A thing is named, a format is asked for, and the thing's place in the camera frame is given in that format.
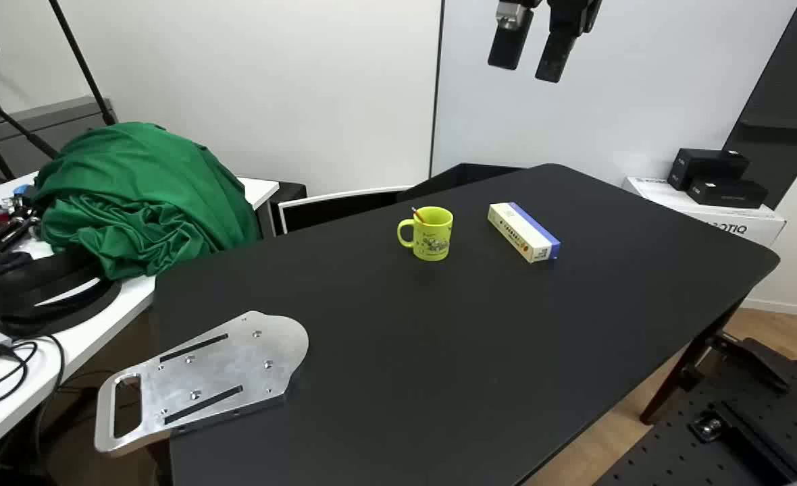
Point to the white cardboard box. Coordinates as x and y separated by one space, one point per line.
731 219

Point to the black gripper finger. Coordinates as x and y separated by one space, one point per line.
509 41
561 41

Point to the black optical breadboard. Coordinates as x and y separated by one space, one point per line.
731 441

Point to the black flat device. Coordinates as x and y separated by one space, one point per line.
728 192

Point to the black table leg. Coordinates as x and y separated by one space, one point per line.
685 368

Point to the green cloth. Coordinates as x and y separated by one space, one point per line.
143 198

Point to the silver metal plate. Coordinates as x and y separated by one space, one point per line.
216 373

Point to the black square device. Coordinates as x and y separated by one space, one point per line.
703 167

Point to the white blue rectangular box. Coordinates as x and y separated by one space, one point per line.
523 232

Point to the black wall panel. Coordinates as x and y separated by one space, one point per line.
789 90

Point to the black stand pole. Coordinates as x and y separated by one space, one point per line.
83 64

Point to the white side table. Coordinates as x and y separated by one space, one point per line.
110 315

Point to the yellow green mug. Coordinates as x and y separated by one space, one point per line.
430 237

